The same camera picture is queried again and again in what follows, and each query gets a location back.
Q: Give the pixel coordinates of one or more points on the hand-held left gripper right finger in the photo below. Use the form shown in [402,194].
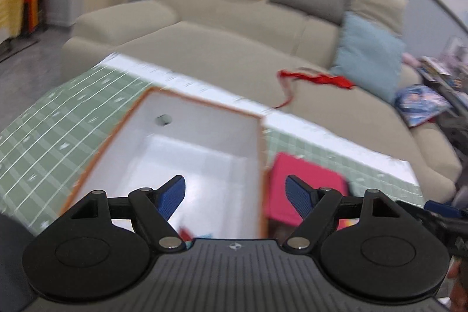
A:
[298,197]

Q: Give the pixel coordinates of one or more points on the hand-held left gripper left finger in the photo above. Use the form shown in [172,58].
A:
[172,197]

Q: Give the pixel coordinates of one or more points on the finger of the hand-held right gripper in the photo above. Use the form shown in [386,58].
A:
[440,209]

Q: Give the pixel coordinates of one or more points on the pink cloth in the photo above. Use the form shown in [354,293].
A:
[310,173]

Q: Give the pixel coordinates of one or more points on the white box with orange rim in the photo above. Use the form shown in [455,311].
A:
[204,151]

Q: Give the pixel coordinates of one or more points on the pink soft toy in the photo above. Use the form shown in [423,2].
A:
[411,59]

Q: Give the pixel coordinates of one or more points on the blue printed cushion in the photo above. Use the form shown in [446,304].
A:
[420,102]

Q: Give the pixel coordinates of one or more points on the red ribbon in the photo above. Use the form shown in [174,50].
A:
[325,79]

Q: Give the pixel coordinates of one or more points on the cluttered side table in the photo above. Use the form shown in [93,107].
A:
[455,89]

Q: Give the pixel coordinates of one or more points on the stack of books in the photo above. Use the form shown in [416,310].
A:
[435,66]

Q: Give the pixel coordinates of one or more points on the beige sofa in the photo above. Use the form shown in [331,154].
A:
[226,52]

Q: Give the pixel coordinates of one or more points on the light blue pillow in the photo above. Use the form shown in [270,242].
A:
[369,56]

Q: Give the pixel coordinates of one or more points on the beige cushion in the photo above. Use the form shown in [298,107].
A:
[376,5]

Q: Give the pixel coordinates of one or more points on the red and orange rack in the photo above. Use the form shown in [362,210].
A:
[34,1]

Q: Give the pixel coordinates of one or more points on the yellow cloth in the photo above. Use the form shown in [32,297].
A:
[9,1]

